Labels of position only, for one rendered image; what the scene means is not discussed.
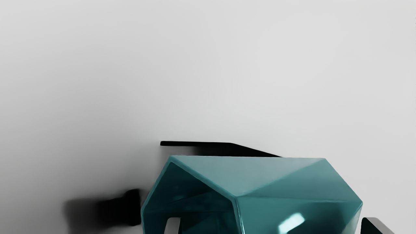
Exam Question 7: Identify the teal faceted mug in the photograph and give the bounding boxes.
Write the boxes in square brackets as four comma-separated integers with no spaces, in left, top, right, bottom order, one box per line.
[140,155,363,234]

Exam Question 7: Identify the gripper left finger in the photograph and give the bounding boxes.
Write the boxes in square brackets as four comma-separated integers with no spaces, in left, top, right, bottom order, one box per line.
[164,217,181,234]

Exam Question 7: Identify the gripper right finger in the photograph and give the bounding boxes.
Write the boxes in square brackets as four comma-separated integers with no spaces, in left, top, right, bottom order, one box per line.
[361,217,396,234]

